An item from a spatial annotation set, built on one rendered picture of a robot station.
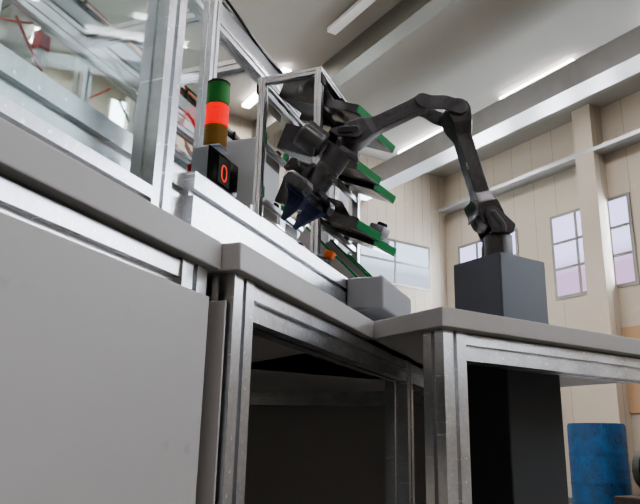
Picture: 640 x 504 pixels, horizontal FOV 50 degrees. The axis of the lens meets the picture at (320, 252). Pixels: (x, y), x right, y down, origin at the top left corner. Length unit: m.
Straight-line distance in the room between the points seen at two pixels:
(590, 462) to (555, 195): 4.26
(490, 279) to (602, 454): 6.88
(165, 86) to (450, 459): 0.63
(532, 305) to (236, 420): 0.93
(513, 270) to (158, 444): 1.02
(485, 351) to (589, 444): 7.24
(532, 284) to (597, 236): 8.43
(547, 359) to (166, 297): 0.74
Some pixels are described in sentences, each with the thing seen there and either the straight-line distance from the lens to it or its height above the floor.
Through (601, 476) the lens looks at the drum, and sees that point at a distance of 8.30.
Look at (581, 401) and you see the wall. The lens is 10.14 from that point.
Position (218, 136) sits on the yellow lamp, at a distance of 1.46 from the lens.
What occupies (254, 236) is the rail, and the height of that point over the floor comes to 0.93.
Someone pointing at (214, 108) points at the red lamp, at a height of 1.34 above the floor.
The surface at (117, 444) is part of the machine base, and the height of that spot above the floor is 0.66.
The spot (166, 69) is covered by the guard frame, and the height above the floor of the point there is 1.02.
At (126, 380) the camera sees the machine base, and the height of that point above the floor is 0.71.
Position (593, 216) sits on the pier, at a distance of 10.05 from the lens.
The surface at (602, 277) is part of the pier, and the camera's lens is 9.79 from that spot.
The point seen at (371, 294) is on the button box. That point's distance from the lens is 1.23.
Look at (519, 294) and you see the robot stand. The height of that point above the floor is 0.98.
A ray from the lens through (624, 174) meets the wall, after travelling 10.24.
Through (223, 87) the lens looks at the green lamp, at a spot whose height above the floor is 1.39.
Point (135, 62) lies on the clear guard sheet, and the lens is 0.70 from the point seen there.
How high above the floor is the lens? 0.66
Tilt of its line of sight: 16 degrees up
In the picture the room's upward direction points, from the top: 1 degrees clockwise
